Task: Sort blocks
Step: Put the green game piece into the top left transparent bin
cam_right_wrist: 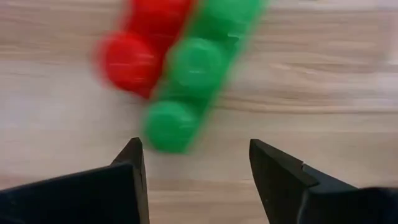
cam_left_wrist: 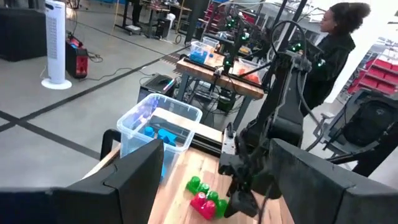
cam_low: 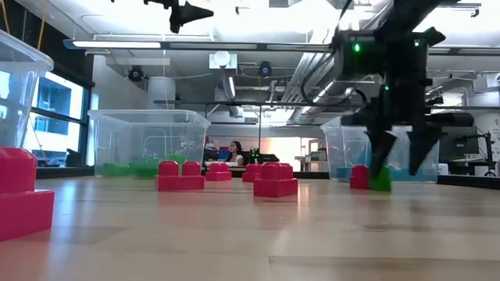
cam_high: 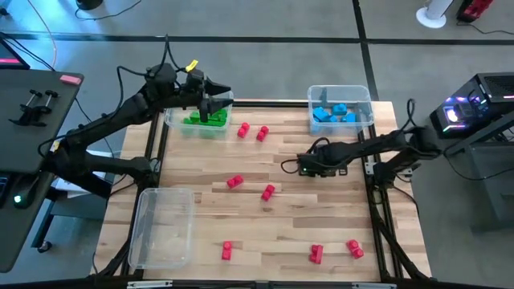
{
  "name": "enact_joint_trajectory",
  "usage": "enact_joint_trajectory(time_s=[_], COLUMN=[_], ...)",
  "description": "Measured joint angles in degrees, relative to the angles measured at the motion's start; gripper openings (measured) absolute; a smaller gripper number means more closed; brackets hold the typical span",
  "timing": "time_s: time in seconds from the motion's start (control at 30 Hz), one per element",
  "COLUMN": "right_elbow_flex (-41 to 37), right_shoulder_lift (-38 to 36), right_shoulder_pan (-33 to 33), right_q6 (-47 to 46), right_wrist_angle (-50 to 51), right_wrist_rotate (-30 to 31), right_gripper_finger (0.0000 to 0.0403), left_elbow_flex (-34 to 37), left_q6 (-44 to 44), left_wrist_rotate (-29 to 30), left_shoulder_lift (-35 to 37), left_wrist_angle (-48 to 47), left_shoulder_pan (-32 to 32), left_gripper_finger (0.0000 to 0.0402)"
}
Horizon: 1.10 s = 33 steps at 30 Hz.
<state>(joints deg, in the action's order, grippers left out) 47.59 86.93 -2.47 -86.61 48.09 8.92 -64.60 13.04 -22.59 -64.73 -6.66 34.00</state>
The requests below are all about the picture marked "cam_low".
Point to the hanging black camera cluster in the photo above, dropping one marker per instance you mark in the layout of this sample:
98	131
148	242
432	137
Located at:
434	100

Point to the blue toy building block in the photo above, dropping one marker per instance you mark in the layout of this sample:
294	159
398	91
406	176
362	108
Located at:
408	174
343	174

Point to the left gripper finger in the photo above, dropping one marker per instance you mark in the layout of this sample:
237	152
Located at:
195	12

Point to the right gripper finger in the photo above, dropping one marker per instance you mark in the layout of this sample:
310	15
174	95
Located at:
379	148
422	146

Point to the large green building block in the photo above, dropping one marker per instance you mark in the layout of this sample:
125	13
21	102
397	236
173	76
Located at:
143	170

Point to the window with dark frame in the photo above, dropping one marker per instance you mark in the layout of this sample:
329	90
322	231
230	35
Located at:
58	117

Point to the clear plastic bin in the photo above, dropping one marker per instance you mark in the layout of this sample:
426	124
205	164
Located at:
19	97
347	148
148	132

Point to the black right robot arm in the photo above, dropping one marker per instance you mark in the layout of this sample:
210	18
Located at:
410	15

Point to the white round ceiling lamp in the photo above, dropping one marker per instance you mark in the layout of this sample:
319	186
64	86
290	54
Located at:
222	58

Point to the black round ceiling device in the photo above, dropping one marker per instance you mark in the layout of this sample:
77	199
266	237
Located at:
265	69
136	73

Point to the black ceiling track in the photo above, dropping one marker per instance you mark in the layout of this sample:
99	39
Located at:
461	4

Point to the black device with green light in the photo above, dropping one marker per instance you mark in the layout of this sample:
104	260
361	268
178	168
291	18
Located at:
254	155

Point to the red toy building block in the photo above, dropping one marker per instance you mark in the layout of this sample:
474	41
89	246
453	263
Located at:
250	173
19	203
218	173
275	187
359	179

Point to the black horizontal bar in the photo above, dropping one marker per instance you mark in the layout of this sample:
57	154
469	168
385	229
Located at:
183	102

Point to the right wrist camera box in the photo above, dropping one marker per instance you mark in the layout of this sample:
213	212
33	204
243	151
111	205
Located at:
361	54

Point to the white cylinder tank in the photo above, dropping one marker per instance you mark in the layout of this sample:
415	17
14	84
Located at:
161	91

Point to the white background desk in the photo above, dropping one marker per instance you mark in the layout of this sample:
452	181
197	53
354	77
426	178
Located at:
312	158

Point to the black computer monitor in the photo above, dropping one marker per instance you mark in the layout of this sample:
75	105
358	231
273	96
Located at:
463	144

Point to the white wall poster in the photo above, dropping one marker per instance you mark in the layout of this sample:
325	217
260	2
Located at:
495	140

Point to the long ceiling light bar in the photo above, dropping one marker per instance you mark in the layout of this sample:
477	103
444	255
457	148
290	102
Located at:
117	44

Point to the seated person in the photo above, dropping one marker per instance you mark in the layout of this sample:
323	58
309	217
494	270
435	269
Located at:
235	154

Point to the thin black vertical pole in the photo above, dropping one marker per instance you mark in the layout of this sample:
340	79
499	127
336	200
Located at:
259	129

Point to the red two-stud building block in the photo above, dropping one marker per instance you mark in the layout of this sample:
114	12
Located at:
181	181

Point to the dark background object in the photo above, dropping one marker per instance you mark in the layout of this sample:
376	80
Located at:
73	157

